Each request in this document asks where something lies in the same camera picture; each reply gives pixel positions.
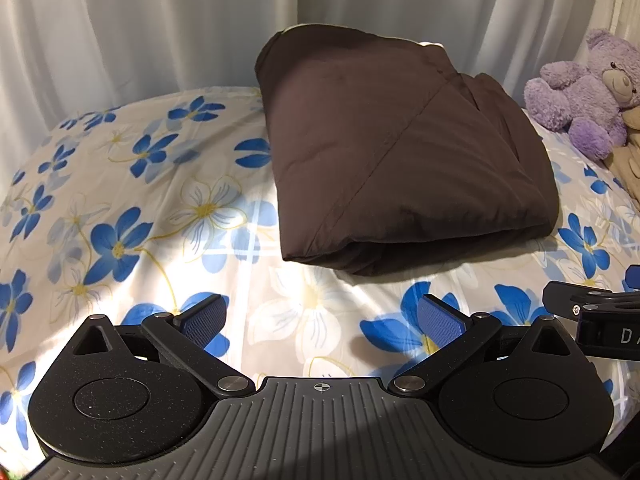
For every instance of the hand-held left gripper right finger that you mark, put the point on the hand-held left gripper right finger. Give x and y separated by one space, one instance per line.
442 317

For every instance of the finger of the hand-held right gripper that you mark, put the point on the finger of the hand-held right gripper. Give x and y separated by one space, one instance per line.
565 297
634 280

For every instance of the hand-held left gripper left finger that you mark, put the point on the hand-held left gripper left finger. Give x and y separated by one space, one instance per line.
202 317

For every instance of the brown garment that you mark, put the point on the brown garment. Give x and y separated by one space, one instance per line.
380 150

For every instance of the blue floral bedsheet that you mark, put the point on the blue floral bedsheet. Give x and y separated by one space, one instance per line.
150 240

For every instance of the beige plush toy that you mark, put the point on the beige plush toy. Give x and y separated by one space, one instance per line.
629 160

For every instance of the purple teddy bear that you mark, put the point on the purple teddy bear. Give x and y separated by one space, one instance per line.
580 90

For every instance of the white curtain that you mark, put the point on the white curtain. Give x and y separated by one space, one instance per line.
150 25

